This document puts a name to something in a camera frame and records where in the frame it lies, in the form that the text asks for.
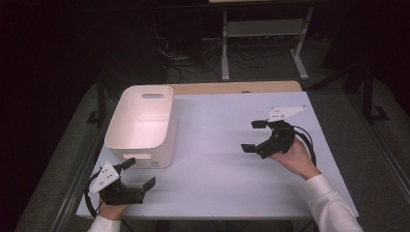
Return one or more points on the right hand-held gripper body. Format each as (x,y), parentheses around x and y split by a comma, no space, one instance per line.
(278,141)

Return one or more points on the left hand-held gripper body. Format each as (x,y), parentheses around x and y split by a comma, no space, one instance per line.
(121,195)

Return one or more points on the person's right hand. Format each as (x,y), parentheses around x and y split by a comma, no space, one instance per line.
(296,161)

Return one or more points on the person's left hand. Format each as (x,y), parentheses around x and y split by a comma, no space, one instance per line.
(112,210)

